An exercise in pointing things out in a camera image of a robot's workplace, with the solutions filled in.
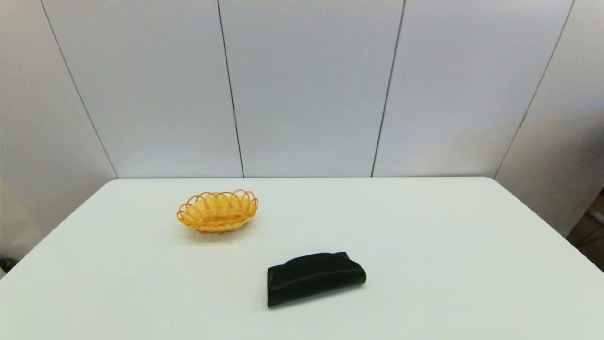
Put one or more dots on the black leather glasses case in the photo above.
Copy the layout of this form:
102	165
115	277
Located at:
311	278

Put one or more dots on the yellow woven wicker basket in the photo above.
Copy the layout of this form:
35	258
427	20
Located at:
217	212

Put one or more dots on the dark object beside table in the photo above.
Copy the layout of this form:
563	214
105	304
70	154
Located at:
4	264

